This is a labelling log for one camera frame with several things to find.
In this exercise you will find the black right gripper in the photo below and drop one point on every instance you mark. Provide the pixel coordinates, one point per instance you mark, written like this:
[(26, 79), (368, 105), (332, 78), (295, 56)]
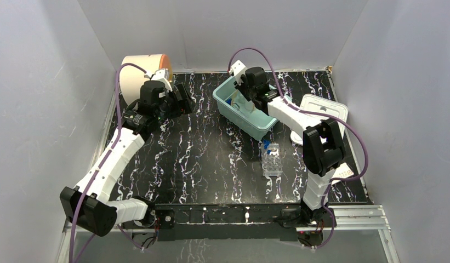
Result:
[(240, 88)]

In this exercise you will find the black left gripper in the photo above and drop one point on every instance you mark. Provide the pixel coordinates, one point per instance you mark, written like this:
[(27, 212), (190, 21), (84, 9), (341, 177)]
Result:
[(183, 98)]

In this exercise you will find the tan rubber tubing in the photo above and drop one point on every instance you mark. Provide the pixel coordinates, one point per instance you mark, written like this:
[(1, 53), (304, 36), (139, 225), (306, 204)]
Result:
[(246, 107)]

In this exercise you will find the white plastic bin lid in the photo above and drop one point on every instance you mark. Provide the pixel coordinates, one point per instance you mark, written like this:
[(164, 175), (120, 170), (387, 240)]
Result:
[(317, 104)]

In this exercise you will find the clear acrylic test tube rack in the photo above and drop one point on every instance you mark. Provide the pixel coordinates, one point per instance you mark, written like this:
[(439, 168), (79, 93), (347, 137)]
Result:
[(271, 164)]

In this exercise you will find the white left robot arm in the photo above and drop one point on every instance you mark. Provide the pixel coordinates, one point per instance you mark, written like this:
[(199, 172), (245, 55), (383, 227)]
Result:
[(87, 204)]

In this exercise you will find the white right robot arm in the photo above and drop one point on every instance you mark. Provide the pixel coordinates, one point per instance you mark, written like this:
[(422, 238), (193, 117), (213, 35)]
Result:
[(323, 147)]

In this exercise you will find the teal plastic bin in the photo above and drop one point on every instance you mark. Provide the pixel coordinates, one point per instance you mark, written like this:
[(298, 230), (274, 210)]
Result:
[(239, 111)]

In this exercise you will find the cream cylindrical centrifuge machine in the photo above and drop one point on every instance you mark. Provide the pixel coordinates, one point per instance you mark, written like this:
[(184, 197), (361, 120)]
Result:
[(131, 78)]

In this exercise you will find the small paper label card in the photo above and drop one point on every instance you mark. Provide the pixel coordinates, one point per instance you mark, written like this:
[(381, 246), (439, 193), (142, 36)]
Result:
[(343, 171)]

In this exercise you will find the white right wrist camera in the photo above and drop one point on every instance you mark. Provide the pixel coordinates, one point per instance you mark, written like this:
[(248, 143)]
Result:
[(237, 70)]

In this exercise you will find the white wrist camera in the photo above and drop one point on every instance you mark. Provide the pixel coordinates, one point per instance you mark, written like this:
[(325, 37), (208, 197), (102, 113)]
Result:
[(237, 70), (163, 75)]

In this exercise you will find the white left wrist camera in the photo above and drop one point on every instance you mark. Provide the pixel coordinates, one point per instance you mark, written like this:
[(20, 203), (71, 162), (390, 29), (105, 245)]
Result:
[(163, 75)]

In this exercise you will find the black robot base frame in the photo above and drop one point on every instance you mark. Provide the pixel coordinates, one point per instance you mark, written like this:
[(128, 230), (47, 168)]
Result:
[(284, 221)]

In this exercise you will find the aluminium rail frame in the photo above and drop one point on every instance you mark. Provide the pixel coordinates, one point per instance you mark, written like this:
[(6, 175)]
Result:
[(367, 217)]

